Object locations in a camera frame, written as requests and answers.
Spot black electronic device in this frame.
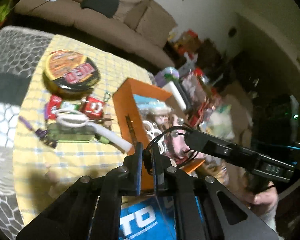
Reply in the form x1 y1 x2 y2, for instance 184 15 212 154
252 92 300 156

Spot pink plush toy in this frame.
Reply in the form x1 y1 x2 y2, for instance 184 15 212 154
171 135 205 159

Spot white roll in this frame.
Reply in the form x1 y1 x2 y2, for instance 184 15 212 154
166 81 189 111

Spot purple pen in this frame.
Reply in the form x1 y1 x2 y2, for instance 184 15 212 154
19 116 57 148

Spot white cable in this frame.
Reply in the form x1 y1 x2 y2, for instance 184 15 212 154
55 107 133 153

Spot orange cardboard box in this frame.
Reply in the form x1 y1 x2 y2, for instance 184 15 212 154
112 78 206 197

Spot white six-ring holder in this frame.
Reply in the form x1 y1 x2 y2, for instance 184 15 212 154
142 120 166 155

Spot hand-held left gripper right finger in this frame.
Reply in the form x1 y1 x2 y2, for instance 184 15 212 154
152 152 280 240

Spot brown fabric sofa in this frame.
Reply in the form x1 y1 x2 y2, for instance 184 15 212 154
15 0 178 68

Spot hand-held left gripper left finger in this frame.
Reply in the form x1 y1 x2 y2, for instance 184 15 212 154
16 142 143 240

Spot green tin case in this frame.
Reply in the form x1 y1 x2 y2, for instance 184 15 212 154
47 122 95 143

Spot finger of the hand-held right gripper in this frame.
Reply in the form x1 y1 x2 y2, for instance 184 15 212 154
185 131 256 166

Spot grey giraffe-pattern blanket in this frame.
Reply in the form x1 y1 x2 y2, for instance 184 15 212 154
0 26 53 230

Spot round instant noodle bowl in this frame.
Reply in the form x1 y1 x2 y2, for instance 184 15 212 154
42 50 101 100

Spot yellow checked tablecloth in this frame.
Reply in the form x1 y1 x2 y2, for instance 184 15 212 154
12 34 156 227

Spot green bags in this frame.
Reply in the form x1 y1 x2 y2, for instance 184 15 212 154
0 0 16 26

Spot person's right hand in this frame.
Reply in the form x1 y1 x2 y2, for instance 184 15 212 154
246 187 279 207

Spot pile of colourful packets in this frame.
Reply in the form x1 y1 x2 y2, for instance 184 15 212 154
170 30 231 141

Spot blue sportswear box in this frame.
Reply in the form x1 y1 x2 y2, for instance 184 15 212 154
120 195 206 240

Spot purple and green toy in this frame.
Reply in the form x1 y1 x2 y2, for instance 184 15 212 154
156 66 182 87

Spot dark sofa cushion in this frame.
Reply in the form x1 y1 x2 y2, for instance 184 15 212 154
81 0 121 18

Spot red and white snack packet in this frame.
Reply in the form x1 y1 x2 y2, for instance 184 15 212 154
44 95 63 120

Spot green candy wrapper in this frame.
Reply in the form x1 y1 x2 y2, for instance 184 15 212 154
61 101 82 112

